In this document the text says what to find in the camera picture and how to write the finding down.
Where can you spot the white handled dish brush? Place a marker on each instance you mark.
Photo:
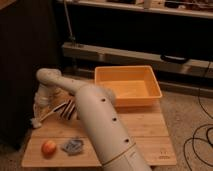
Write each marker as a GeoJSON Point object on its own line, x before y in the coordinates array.
{"type": "Point", "coordinates": [39, 117]}

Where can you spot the low wooden shelf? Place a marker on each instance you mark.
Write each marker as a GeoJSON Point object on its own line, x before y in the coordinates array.
{"type": "Point", "coordinates": [125, 57]}

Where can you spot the wooden board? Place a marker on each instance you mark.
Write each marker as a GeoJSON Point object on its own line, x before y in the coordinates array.
{"type": "Point", "coordinates": [145, 124]}

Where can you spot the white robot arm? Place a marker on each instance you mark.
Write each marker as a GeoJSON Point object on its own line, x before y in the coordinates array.
{"type": "Point", "coordinates": [114, 147]}

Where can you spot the red orange apple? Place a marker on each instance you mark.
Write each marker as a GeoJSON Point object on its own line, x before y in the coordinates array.
{"type": "Point", "coordinates": [48, 148]}

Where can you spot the crumpled grey cloth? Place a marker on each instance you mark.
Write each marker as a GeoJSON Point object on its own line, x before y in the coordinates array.
{"type": "Point", "coordinates": [73, 146]}

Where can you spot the black handle on shelf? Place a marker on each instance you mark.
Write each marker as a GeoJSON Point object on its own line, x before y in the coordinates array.
{"type": "Point", "coordinates": [176, 60]}

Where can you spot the orange plastic bin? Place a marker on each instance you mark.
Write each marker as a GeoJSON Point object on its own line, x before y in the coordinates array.
{"type": "Point", "coordinates": [133, 85]}

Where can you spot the metal pole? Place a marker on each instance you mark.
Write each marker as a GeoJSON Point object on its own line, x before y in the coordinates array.
{"type": "Point", "coordinates": [71, 37]}

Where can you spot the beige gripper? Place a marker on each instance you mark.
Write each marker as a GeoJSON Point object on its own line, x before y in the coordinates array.
{"type": "Point", "coordinates": [43, 103]}

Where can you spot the brown striped block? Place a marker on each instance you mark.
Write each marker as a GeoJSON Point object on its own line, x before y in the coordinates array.
{"type": "Point", "coordinates": [69, 110]}

